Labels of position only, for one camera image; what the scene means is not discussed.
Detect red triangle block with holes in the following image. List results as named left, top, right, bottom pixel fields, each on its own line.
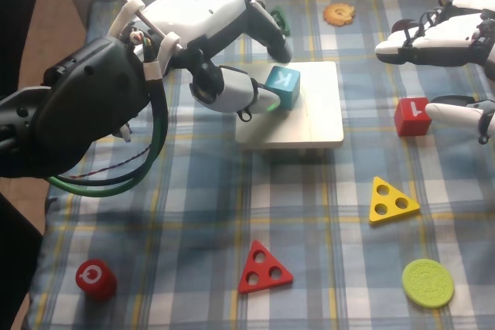
left=237, top=240, right=295, bottom=294

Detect small white wooden table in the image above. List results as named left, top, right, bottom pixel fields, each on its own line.
left=235, top=60, right=345, bottom=158

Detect brown toy cookie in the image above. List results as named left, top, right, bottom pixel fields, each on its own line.
left=323, top=2, right=357, bottom=28

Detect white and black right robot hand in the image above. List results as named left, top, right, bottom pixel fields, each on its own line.
left=374, top=0, right=495, bottom=145

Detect red number cube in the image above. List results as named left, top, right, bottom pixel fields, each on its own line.
left=394, top=97, right=433, bottom=138

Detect black robot body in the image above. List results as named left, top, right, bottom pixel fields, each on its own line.
left=0, top=189, right=45, bottom=330

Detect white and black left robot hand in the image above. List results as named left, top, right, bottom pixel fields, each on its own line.
left=133, top=0, right=294, bottom=123

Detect lime green toy cookie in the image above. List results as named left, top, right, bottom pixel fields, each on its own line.
left=401, top=258, right=456, bottom=310

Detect thin twisted wire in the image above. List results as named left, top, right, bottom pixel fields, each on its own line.
left=79, top=143, right=152, bottom=177

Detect red cylinder block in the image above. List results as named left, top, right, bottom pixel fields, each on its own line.
left=74, top=258, right=118, bottom=301

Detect yellow triangle block with holes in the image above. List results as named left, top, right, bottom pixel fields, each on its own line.
left=368, top=175, right=422, bottom=225

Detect green cable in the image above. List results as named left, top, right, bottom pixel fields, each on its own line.
left=47, top=74, right=170, bottom=198

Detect teal letter cube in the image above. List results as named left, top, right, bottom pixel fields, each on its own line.
left=265, top=66, right=302, bottom=111

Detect black cable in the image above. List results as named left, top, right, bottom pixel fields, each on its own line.
left=57, top=78, right=164, bottom=189

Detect blue plaid cloth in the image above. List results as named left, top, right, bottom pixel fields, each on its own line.
left=29, top=0, right=495, bottom=330

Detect green triangle block with holes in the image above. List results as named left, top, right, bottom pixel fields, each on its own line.
left=269, top=5, right=292, bottom=37

